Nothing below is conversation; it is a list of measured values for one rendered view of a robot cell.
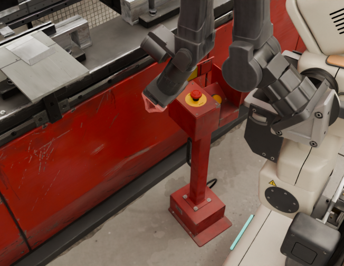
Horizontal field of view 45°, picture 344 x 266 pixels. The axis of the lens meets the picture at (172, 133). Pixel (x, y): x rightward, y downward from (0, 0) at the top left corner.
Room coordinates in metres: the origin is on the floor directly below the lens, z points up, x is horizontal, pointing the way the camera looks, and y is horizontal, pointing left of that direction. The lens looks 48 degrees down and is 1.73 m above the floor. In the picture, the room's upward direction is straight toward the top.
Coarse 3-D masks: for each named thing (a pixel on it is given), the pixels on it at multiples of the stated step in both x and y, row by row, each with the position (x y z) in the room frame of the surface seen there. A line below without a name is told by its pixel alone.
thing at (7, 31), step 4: (0, 20) 1.14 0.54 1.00; (0, 24) 1.12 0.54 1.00; (4, 24) 1.12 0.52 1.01; (0, 28) 1.10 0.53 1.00; (4, 28) 1.10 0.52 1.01; (8, 28) 1.10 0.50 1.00; (0, 32) 1.08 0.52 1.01; (4, 32) 1.08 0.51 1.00; (8, 32) 1.08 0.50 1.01; (12, 32) 1.08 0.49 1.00; (4, 36) 1.06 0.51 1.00; (8, 36) 1.07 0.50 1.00
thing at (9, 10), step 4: (0, 0) 1.04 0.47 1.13; (4, 0) 1.05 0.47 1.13; (8, 0) 1.06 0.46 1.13; (12, 0) 1.06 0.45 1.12; (16, 0) 1.07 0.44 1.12; (0, 4) 1.04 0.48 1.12; (4, 4) 1.05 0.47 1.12; (8, 4) 1.05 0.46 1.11; (12, 4) 1.06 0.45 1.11; (16, 4) 1.07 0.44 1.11; (0, 8) 1.04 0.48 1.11; (4, 8) 1.04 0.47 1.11; (8, 8) 1.05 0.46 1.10; (12, 8) 1.07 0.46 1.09; (16, 8) 1.07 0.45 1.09; (0, 12) 1.04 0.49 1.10; (4, 12) 1.05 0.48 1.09; (8, 12) 1.06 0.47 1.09; (12, 12) 1.06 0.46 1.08; (0, 16) 1.04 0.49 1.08
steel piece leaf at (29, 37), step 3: (27, 36) 1.06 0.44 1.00; (30, 36) 1.06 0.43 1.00; (21, 39) 1.04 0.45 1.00; (24, 39) 1.04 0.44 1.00; (27, 39) 1.04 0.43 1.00; (30, 39) 1.04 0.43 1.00; (15, 42) 1.03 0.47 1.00; (18, 42) 1.03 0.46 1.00; (21, 42) 1.03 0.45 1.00; (24, 42) 1.03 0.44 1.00; (9, 45) 1.01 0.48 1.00; (12, 45) 1.01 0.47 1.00; (15, 45) 1.01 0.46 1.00; (18, 45) 1.01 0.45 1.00; (6, 48) 1.00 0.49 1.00; (9, 48) 1.00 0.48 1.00; (12, 48) 1.00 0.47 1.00
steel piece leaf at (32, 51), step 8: (32, 40) 1.04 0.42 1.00; (16, 48) 1.00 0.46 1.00; (24, 48) 1.00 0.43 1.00; (32, 48) 1.00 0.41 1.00; (40, 48) 1.00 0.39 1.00; (48, 48) 1.00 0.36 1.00; (24, 56) 0.96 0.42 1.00; (32, 56) 0.96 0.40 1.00; (40, 56) 0.94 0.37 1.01; (32, 64) 0.92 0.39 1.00
